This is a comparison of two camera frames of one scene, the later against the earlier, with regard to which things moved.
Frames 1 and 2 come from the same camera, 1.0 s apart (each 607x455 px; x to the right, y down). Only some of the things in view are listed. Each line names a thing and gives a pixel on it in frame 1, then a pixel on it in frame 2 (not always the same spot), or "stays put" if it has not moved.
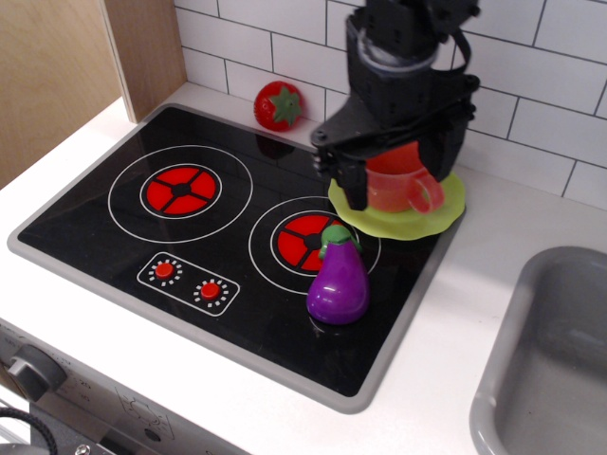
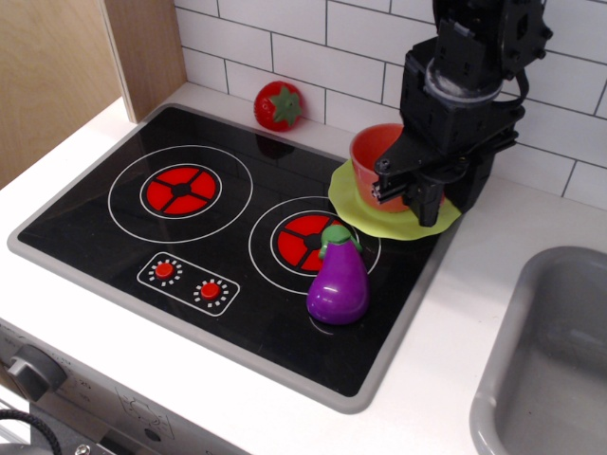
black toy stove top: x=213 y=229 stays put
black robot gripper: x=430 y=104 → x=438 y=136
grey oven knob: x=36 y=373 stays put
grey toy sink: x=543 y=391 stays put
